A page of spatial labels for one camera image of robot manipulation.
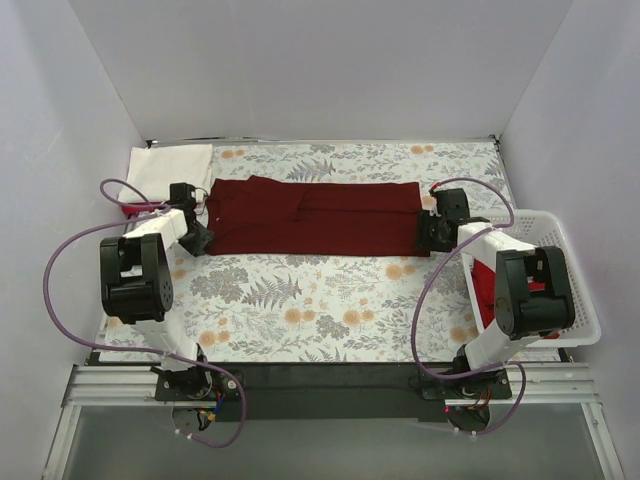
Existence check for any dark red t-shirt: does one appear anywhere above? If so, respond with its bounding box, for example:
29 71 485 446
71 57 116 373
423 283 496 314
206 176 430 257

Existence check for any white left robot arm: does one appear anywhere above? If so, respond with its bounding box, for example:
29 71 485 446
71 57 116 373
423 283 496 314
99 183 214 400

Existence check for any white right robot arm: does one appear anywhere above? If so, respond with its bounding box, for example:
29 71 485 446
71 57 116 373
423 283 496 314
410 182 575 398

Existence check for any bright red t-shirt in basket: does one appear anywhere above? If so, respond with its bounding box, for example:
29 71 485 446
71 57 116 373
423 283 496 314
471 256 574 340

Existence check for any folded pink-red t-shirt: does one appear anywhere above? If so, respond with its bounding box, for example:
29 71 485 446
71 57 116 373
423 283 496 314
120 202 171 218

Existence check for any floral patterned table mat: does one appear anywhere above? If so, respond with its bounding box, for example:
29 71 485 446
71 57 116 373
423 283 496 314
98 139 517 363

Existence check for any folded cream t-shirt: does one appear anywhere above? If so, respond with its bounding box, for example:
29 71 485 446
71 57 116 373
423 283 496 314
126 144 213 203

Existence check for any white plastic laundry basket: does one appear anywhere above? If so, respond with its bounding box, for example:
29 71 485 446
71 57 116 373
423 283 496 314
461 209 602 348

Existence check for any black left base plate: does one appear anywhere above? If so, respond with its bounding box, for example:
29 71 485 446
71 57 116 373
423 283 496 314
151 366 244 401

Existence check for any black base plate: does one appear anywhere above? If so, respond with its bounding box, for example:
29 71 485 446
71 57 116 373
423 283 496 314
417 369 512 401
151 366 244 401

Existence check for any aluminium frame rail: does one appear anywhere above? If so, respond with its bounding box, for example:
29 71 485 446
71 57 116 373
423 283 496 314
41 364 171 480

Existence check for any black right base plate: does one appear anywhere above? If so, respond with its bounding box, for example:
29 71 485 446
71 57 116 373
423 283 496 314
417 369 512 401

